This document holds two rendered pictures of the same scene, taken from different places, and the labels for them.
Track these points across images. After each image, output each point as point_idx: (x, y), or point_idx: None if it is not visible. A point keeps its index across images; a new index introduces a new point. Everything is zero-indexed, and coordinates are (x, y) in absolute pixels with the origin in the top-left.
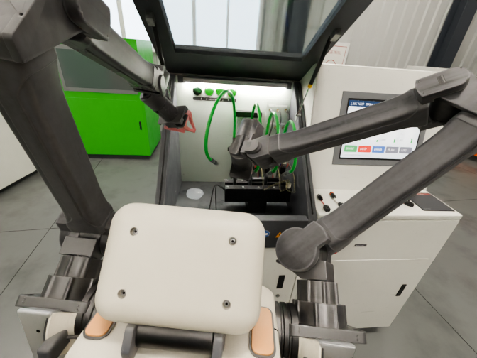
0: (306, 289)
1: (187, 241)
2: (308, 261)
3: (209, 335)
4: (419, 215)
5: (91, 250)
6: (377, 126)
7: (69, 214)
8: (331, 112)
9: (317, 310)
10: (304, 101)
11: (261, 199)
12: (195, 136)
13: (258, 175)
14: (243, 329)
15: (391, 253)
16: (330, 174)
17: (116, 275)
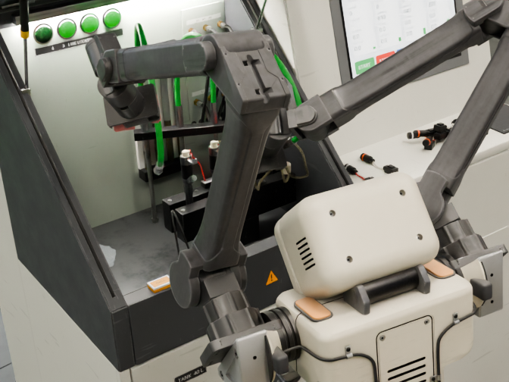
0: (446, 233)
1: (373, 205)
2: (438, 208)
3: (413, 269)
4: (501, 144)
5: (237, 283)
6: (442, 54)
7: (224, 242)
8: (316, 12)
9: (463, 243)
10: (257, 1)
11: (248, 212)
12: (51, 132)
13: (195, 173)
14: (435, 249)
15: (483, 223)
16: (347, 123)
17: (338, 248)
